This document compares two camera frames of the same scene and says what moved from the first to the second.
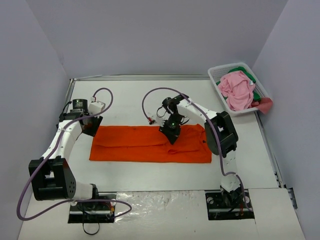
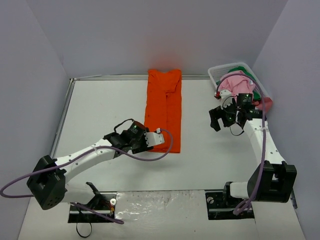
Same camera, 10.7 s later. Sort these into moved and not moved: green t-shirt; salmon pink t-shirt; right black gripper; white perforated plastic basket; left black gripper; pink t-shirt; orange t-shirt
Moved: left black gripper; orange t-shirt; right black gripper
Not moved: green t-shirt; pink t-shirt; salmon pink t-shirt; white perforated plastic basket
